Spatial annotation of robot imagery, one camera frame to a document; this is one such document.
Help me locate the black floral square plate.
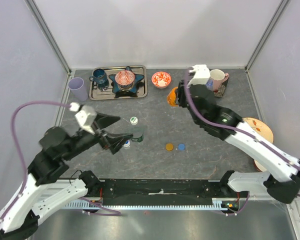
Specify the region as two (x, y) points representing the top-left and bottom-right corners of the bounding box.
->
(214, 77), (229, 98)

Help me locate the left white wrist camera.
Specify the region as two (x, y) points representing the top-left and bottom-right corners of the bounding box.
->
(69, 102), (97, 135)

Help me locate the orange bottle cap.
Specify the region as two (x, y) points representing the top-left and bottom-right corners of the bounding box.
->
(165, 143), (174, 151)

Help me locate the dark blue mug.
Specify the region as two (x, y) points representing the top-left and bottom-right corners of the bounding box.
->
(89, 68), (109, 87)

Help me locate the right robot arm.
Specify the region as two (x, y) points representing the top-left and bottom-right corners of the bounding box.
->
(173, 80), (300, 204)

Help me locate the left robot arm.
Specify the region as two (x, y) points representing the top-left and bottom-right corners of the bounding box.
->
(0, 110), (133, 240)

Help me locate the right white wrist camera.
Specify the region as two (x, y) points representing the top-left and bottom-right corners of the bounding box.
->
(187, 64), (211, 88)

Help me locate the metal tray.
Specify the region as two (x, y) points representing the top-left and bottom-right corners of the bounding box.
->
(89, 65), (148, 101)

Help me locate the white slotted cable duct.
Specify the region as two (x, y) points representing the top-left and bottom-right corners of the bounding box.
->
(62, 198), (239, 211)

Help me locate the white green bottle cap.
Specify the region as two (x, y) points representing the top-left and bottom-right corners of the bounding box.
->
(129, 116), (139, 126)

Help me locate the blue label water bottle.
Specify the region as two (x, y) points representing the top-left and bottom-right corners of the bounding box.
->
(205, 77), (214, 91)

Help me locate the orange juice bottle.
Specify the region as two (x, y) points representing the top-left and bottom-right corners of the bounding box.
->
(166, 87), (179, 107)

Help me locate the red patterned bowl on star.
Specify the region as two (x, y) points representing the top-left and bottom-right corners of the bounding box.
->
(114, 70), (135, 89)

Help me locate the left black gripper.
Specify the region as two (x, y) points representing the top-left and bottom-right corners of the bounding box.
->
(63, 110), (135, 161)

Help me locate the lilac plastic cup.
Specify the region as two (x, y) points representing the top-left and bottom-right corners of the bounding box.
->
(68, 77), (89, 102)

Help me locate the blue bottle cap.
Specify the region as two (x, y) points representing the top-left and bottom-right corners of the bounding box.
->
(178, 143), (186, 151)

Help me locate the beige bird plate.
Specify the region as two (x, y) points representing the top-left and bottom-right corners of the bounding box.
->
(243, 117), (274, 143)

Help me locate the blue star-shaped dish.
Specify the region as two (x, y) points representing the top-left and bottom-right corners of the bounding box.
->
(108, 66), (145, 98)

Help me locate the pink white mug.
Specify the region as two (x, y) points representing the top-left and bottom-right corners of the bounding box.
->
(209, 69), (229, 91)

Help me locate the orange floral bowl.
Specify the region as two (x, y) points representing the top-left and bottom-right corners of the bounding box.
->
(151, 71), (172, 89)

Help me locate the white bowl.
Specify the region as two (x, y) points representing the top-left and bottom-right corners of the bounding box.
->
(254, 160), (267, 172)

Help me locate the clear bottle blue-white cap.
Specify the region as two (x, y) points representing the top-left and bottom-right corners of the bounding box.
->
(123, 140), (131, 149)

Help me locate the green label clear bottle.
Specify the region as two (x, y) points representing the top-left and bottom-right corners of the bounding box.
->
(130, 124), (144, 143)

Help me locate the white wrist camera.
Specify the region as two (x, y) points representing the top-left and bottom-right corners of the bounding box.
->
(69, 102), (97, 135)
(187, 64), (211, 88)

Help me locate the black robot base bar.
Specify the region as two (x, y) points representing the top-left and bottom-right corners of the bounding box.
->
(87, 178), (238, 206)

